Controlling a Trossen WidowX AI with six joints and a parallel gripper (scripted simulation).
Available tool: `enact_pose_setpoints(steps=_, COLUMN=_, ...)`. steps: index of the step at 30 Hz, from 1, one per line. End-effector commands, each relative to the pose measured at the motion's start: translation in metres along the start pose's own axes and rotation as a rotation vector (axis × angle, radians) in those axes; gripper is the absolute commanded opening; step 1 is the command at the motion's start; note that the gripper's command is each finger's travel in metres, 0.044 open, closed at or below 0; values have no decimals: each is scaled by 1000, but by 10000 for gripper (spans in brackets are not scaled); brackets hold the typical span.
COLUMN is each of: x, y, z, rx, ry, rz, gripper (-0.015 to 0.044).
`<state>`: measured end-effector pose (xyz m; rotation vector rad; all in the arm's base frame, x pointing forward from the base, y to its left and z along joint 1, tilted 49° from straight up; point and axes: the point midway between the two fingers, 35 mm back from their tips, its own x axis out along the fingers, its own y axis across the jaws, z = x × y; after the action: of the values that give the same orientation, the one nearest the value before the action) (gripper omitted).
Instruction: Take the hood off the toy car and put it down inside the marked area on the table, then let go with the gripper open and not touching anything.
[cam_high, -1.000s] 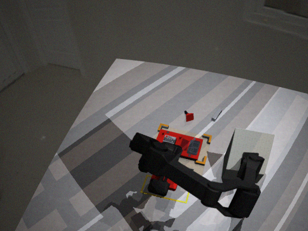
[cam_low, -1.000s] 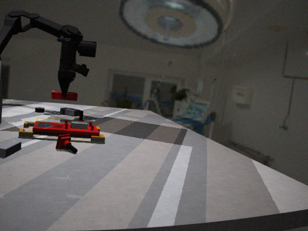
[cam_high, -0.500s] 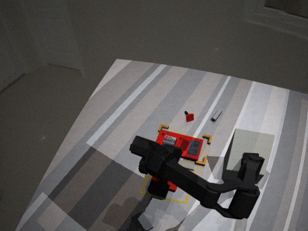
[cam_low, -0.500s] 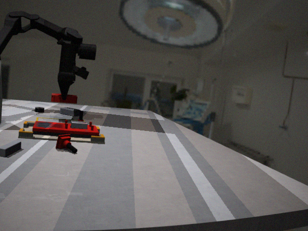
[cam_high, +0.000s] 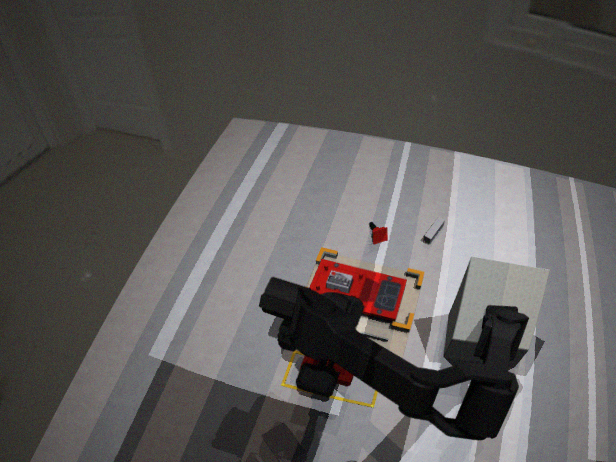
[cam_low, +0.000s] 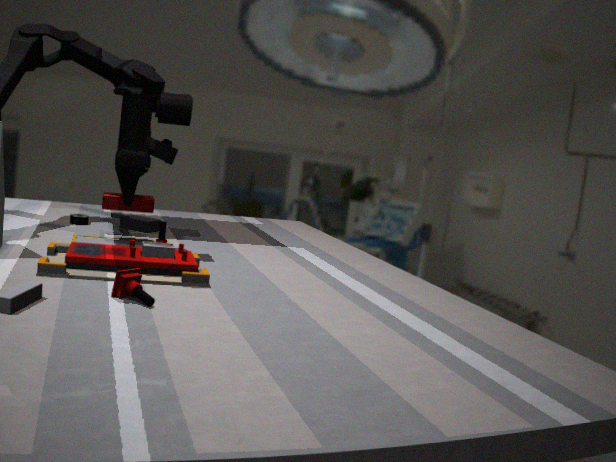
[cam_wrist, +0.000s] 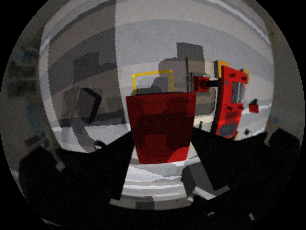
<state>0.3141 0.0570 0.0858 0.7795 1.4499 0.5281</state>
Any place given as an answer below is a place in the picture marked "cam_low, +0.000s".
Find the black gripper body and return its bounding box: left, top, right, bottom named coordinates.
left=115, top=119, right=151, bottom=170

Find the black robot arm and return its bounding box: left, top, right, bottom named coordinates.
left=0, top=23, right=193, bottom=165

